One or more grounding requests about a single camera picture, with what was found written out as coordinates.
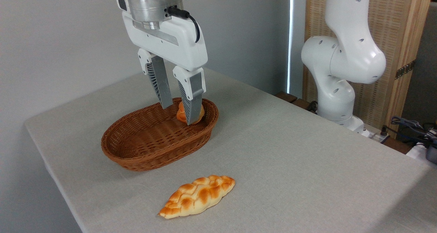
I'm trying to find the bundle of black cables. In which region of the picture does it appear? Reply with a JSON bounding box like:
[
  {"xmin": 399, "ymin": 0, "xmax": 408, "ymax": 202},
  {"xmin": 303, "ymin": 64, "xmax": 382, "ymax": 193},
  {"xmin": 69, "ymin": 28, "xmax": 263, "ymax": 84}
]
[{"xmin": 384, "ymin": 116, "xmax": 437, "ymax": 145}]

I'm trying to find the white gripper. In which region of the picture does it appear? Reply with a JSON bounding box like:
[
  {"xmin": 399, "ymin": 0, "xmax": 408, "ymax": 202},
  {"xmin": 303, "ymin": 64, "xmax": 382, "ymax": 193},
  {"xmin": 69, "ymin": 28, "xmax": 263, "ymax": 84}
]
[{"xmin": 116, "ymin": 0, "xmax": 208, "ymax": 125}]

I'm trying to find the grey tablecloth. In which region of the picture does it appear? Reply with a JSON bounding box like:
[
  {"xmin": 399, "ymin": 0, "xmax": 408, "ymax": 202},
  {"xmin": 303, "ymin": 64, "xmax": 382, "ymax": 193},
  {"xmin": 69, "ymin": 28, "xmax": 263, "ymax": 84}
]
[{"xmin": 24, "ymin": 63, "xmax": 437, "ymax": 233}]

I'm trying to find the dark metal screen hinge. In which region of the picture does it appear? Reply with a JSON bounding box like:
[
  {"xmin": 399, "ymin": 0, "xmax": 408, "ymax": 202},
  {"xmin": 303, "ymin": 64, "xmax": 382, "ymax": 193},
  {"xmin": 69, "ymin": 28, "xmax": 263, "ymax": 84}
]
[{"xmin": 395, "ymin": 59, "xmax": 416, "ymax": 80}]

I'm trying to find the wooden woven screen panel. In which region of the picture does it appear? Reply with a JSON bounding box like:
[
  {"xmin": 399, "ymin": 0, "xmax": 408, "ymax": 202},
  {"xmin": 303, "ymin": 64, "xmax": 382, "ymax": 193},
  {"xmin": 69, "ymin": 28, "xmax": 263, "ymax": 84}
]
[{"xmin": 303, "ymin": 0, "xmax": 434, "ymax": 138}]

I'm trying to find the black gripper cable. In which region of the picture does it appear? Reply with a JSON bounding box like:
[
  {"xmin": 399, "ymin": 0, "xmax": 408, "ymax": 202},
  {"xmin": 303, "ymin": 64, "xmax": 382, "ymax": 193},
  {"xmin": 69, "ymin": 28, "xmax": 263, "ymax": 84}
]
[{"xmin": 167, "ymin": 5, "xmax": 201, "ymax": 43}]

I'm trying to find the brown wicker oval basket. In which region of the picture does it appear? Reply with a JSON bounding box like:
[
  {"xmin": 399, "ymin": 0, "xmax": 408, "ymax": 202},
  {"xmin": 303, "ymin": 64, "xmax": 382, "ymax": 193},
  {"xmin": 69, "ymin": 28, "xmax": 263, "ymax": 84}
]
[{"xmin": 101, "ymin": 97, "xmax": 219, "ymax": 172}]

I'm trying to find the braided golden bread loaf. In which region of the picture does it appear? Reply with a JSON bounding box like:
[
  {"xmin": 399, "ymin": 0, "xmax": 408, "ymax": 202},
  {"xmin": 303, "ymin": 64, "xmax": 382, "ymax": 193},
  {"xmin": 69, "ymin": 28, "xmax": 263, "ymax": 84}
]
[{"xmin": 158, "ymin": 174, "xmax": 236, "ymax": 220}]

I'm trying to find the orange croissant bread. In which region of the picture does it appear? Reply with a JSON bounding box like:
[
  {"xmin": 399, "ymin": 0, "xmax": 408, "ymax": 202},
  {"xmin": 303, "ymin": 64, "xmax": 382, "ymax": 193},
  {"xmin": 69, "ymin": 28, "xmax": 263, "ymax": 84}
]
[{"xmin": 176, "ymin": 100, "xmax": 205, "ymax": 125}]

